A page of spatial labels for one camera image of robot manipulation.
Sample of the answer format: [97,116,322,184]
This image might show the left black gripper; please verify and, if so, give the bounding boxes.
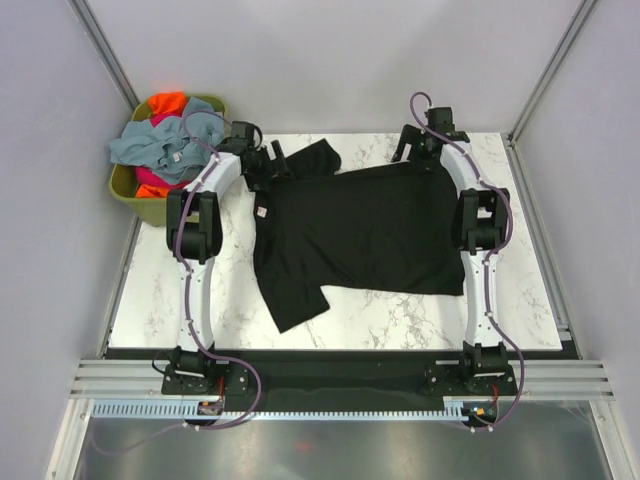
[243,142,293,194]

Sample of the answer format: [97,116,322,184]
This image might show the black t shirt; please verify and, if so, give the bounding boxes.
[253,162,465,333]

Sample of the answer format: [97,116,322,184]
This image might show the olive green plastic bin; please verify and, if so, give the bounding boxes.
[108,94,228,227]

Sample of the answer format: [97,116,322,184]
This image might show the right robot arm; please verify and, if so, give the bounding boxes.
[392,107,513,394]

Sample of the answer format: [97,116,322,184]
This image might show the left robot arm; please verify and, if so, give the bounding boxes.
[165,121,274,393]

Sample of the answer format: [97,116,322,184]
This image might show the grey blue t shirt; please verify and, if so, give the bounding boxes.
[109,98,225,185]

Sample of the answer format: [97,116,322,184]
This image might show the orange t shirt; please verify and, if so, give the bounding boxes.
[135,92,188,199]

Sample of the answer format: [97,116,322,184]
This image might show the magenta t shirt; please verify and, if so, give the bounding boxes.
[133,113,201,190]

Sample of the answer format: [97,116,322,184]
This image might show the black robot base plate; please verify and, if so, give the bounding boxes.
[161,347,518,413]

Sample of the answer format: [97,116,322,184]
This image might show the right aluminium corner post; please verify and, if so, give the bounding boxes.
[505,0,600,148]

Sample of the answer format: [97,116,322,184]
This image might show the aluminium corner post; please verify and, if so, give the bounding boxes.
[68,0,141,112]
[505,0,600,148]

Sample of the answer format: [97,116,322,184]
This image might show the left aluminium corner post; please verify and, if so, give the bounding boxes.
[68,0,141,112]

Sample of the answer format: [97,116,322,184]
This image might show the aluminium frame rail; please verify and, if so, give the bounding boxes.
[71,360,614,401]

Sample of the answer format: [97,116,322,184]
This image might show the blue slotted cable duct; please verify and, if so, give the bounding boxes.
[91,399,469,422]

